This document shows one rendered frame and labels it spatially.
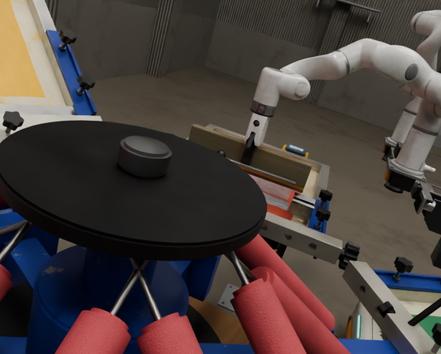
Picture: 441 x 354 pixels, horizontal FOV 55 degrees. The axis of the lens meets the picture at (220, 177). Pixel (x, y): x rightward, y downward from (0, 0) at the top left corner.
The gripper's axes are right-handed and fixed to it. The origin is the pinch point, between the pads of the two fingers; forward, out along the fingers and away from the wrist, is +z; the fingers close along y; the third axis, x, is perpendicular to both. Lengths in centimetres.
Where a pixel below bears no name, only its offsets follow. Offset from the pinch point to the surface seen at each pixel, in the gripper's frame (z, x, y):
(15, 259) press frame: 7, 23, -76
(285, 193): 14.0, -14.9, 16.3
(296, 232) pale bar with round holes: 5.4, -21.8, -28.4
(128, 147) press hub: -26, 1, -89
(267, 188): 13.9, -8.4, 14.7
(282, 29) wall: -15, 126, 858
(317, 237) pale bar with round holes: 5.2, -27.3, -26.9
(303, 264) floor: 111, -41, 143
